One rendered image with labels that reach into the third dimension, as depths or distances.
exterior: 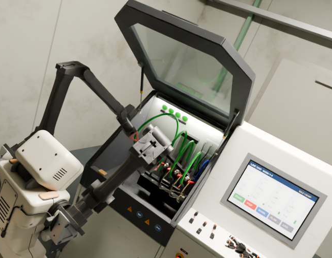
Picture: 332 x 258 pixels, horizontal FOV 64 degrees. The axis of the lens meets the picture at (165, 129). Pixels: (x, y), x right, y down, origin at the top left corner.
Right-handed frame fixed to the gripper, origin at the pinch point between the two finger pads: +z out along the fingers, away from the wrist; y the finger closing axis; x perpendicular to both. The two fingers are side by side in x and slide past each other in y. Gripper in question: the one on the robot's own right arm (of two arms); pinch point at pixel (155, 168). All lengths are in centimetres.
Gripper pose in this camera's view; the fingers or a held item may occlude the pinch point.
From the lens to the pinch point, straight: 146.5
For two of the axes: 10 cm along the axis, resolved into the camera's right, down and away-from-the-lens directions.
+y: 7.0, -6.5, 2.9
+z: 1.9, 5.7, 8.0
